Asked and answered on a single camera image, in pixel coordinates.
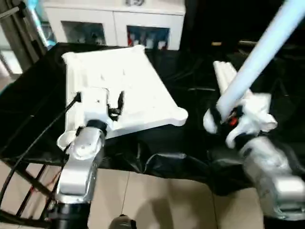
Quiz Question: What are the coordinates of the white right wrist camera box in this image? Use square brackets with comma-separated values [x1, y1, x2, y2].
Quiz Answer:
[203, 93, 278, 148]

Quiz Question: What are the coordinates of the black folding table frame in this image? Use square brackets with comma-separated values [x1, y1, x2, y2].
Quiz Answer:
[0, 157, 62, 225]

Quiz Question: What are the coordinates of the white plastic table top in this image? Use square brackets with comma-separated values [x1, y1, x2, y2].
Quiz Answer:
[61, 45, 189, 140]

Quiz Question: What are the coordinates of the black robot left foot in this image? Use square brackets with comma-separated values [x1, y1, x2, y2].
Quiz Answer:
[110, 215, 136, 229]

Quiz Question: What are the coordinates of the grey metal rack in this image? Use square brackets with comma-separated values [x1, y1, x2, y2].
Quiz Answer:
[0, 0, 46, 72]

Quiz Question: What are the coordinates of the black mat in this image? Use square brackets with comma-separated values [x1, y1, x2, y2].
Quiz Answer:
[0, 42, 305, 196]

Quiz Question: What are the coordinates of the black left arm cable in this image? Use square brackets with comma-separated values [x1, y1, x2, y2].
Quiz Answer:
[0, 94, 81, 206]

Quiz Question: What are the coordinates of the white glass-door cabinet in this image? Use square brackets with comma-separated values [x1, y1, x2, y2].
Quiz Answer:
[36, 0, 186, 51]

